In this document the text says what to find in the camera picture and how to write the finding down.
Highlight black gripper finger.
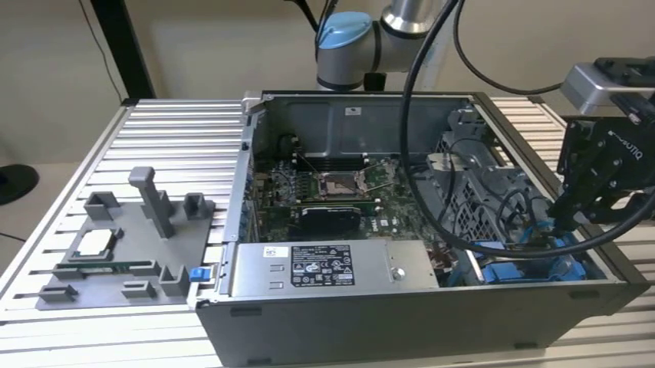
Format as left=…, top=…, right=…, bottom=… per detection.
left=576, top=182, right=655, bottom=228
left=546, top=119, right=610, bottom=232

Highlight blue disk wire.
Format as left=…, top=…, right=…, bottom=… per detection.
left=509, top=217, right=560, bottom=247

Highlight hard disk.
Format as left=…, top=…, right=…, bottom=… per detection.
left=469, top=238, right=586, bottom=287

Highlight grey metal disk bay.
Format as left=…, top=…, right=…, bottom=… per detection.
left=412, top=108, right=602, bottom=287

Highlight green motherboard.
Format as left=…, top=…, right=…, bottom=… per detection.
left=252, top=153, right=428, bottom=243

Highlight metal socket cover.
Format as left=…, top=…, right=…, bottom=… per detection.
left=358, top=163, right=398, bottom=193

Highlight CPU socket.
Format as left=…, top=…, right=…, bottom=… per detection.
left=316, top=172, right=366, bottom=200

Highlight black graphics card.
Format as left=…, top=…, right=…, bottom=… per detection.
left=298, top=205, right=362, bottom=242

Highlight black open PC case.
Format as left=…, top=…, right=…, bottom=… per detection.
left=195, top=90, right=649, bottom=368

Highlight silver power supply unit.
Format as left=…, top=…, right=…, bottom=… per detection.
left=223, top=240, right=441, bottom=298

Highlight grey parts rack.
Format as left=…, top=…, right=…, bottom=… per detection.
left=33, top=166, right=215, bottom=311

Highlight green RAM stick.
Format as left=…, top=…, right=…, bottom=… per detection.
left=55, top=261, right=154, bottom=271

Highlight silver CPU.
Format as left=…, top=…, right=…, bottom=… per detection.
left=73, top=231, right=115, bottom=257

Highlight black round stand base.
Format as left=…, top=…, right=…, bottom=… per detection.
left=0, top=163, right=41, bottom=206

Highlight black disk wire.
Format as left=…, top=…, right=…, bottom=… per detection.
left=441, top=138, right=552, bottom=239

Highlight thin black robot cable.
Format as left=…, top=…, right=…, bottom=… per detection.
left=452, top=0, right=564, bottom=96

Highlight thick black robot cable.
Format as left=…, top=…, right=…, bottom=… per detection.
left=397, top=0, right=655, bottom=257

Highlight black cables behind arm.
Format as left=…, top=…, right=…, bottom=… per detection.
left=293, top=0, right=340, bottom=34

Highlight black upright post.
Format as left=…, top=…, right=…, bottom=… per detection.
left=90, top=0, right=155, bottom=100

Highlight thin black wall cable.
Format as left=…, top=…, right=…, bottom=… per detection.
left=75, top=0, right=126, bottom=101

